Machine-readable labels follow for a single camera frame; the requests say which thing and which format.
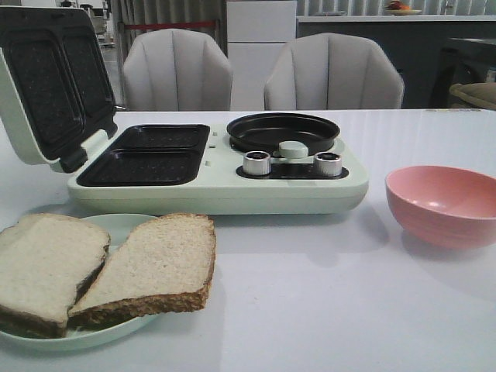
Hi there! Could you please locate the bread slice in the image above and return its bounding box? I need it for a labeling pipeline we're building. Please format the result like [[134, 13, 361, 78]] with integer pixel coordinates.
[[69, 213, 216, 327], [1, 213, 111, 338]]

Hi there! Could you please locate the pink plastic bowl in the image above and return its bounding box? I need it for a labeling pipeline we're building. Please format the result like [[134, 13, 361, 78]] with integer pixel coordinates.
[[385, 165, 495, 249]]

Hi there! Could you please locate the green breakfast maker lid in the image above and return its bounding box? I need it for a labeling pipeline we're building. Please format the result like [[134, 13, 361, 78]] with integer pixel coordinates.
[[1, 6, 117, 173]]

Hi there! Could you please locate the green breakfast maker base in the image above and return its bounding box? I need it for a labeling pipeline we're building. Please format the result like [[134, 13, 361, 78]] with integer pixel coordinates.
[[67, 123, 368, 215]]

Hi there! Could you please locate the left silver control knob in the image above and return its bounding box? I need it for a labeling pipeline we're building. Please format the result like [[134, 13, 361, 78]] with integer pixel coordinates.
[[243, 150, 271, 176]]

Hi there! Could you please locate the silver control knob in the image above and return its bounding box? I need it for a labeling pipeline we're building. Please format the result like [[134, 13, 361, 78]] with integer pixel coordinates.
[[243, 150, 271, 176], [313, 152, 343, 177]]

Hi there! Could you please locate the black round frying pan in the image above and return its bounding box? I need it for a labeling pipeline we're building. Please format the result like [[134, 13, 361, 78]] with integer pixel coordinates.
[[226, 112, 340, 155]]

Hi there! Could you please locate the right silver control knob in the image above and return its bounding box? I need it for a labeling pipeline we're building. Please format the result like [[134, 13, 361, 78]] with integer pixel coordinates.
[[313, 152, 343, 177]]

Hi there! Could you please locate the light green plate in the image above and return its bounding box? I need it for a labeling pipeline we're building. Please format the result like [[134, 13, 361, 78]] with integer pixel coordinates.
[[1, 214, 158, 352]]

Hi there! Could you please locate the right grey upholstered chair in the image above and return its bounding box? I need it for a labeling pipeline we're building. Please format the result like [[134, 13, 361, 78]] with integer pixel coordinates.
[[263, 33, 405, 111]]

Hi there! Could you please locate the grey upholstered chair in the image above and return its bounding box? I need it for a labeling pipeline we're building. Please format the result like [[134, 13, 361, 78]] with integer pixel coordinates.
[[263, 33, 405, 111], [122, 29, 233, 112]]

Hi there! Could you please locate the left grey upholstered chair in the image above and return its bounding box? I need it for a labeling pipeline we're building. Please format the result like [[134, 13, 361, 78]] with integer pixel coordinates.
[[122, 29, 233, 112]]

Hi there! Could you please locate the white cabinet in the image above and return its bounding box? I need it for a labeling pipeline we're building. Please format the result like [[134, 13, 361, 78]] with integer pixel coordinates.
[[226, 1, 297, 111]]

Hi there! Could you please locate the grey counter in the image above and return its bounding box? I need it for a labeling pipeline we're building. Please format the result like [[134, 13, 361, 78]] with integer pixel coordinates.
[[298, 15, 495, 109]]

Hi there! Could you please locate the plate of fruit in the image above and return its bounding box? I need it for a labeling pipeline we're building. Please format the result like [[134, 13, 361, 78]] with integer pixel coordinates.
[[384, 0, 422, 16]]

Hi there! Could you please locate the beige cushion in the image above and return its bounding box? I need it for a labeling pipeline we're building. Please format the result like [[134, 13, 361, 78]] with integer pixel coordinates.
[[449, 82, 495, 110]]

